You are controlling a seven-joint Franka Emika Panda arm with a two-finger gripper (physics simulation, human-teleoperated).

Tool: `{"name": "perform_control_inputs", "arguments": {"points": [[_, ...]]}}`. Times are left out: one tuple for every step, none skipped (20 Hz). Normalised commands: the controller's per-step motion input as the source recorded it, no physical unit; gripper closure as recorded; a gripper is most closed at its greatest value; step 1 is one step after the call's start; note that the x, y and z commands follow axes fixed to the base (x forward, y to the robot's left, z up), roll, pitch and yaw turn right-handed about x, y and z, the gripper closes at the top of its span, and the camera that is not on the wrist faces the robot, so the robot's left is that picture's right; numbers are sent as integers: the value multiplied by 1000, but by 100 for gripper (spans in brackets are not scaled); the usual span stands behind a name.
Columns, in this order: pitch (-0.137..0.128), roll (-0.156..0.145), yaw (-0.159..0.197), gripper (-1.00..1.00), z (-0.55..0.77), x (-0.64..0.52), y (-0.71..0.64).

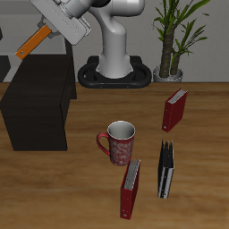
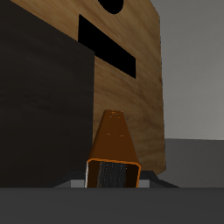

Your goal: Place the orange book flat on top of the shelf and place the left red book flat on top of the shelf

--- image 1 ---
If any dark brown desk caddy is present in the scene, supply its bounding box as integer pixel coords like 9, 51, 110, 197
0, 38, 78, 152

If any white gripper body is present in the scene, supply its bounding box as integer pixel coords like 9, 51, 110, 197
30, 0, 92, 47

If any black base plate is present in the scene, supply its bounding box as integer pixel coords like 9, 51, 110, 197
77, 55, 153, 89

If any red book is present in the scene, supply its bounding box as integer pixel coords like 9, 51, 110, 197
161, 88, 189, 133
120, 157, 141, 221

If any red patterned mug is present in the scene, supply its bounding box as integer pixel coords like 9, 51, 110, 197
96, 120, 137, 166

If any black book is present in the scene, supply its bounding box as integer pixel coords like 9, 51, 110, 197
157, 140, 175, 199

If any green pot plant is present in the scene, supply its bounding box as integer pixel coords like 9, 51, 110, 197
151, 0, 211, 84

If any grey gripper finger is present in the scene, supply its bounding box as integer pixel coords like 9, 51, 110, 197
38, 15, 49, 30
47, 29, 62, 39

